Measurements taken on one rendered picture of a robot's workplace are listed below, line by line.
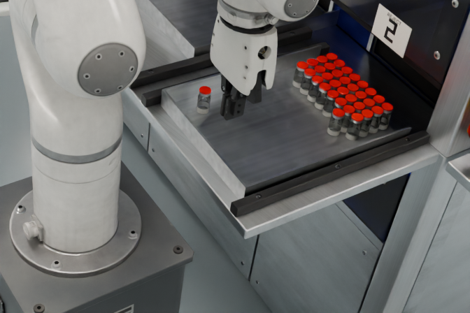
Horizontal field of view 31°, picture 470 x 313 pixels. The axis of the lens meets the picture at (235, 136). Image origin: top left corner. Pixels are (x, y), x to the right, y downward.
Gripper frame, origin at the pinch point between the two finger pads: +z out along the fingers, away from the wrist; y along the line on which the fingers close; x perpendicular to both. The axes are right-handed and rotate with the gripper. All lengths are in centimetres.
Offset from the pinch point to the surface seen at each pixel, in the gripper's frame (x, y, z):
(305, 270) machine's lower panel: -38, 11, 70
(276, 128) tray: -15.4, 6.4, 15.1
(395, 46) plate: -37.5, 5.1, 3.3
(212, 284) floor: -34, 38, 103
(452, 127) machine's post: -37.7, -11.3, 9.0
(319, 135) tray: -21.1, 1.6, 15.1
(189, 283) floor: -29, 42, 103
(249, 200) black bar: -0.2, -7.3, 13.4
